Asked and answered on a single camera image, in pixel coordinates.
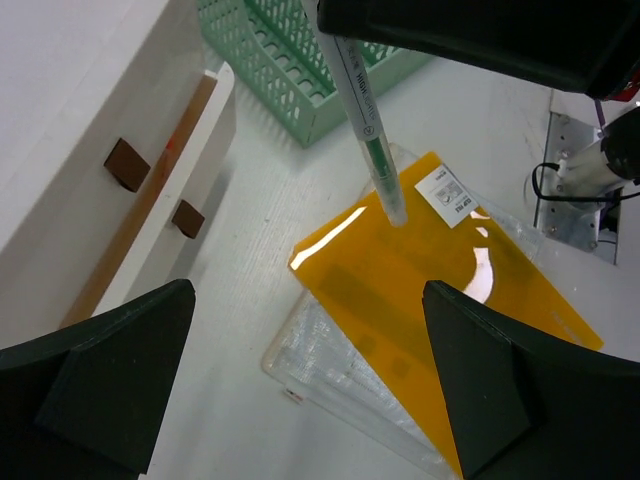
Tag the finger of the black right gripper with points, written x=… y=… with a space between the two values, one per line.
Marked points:
x=581 y=46

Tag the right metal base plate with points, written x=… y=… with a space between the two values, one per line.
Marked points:
x=578 y=194

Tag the white drawer cabinet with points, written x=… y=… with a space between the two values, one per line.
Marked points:
x=113 y=132

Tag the clear zip document pouch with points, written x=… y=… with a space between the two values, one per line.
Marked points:
x=316 y=362

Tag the green file rack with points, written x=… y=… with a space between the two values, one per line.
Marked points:
x=270 y=46

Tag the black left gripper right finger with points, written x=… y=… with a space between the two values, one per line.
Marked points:
x=523 y=404

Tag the green highlighter pen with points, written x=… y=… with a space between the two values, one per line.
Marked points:
x=347 y=68

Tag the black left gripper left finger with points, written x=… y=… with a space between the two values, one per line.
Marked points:
x=88 y=401

